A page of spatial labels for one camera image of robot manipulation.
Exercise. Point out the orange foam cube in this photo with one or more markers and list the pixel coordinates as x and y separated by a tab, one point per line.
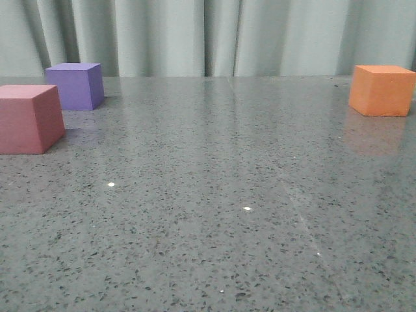
381	90

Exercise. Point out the grey-green pleated curtain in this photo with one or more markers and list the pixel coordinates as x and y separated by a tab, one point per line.
206	38

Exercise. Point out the purple foam cube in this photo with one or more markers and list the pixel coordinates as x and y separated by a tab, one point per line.
80	85

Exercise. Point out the pink foam cube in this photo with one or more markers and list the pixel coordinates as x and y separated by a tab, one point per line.
31	118

